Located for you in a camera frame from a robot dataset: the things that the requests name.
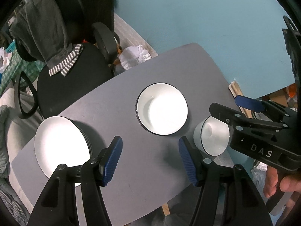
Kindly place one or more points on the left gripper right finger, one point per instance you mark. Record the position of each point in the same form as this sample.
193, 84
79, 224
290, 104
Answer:
243, 204

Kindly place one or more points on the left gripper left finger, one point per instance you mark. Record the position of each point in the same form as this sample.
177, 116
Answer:
56, 204

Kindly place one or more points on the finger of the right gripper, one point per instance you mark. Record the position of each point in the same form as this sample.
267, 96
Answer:
274, 111
235, 118

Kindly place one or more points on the small white ribbed bowl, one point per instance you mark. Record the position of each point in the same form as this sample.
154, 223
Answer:
211, 136

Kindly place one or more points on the large white ribbed bowl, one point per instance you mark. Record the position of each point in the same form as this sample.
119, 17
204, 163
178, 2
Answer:
161, 109

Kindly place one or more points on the small white plate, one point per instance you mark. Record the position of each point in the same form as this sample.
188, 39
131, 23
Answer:
59, 140

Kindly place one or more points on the person's right hand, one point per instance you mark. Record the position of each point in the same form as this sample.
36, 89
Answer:
289, 183

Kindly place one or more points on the wooden board strip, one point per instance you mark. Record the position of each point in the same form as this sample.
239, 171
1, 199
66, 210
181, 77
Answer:
235, 91

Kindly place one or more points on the white plastic bag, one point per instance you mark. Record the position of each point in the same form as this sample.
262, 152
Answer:
133, 56

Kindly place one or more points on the black office chair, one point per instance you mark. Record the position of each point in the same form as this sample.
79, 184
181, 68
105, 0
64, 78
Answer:
54, 94

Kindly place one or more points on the green checkered bedsheet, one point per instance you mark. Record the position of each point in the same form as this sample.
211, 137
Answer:
16, 66

